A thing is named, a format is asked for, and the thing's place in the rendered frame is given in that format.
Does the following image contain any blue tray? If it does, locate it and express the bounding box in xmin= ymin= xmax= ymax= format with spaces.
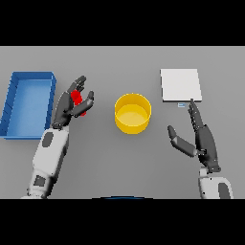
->
xmin=0 ymin=71 xmax=57 ymax=141

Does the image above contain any yellow bowl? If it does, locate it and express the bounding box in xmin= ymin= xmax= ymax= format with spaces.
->
xmin=114 ymin=93 xmax=152 ymax=135

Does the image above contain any red beaker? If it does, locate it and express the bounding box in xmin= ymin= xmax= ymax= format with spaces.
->
xmin=70 ymin=89 xmax=88 ymax=118

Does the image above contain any pale square measuring scale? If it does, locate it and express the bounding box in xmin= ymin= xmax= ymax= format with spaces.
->
xmin=160 ymin=68 xmax=203 ymax=108

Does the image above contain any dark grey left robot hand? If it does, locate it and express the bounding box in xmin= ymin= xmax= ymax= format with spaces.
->
xmin=51 ymin=75 xmax=96 ymax=130

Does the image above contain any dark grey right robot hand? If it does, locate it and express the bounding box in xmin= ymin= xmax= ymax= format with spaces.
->
xmin=167 ymin=99 xmax=222 ymax=174

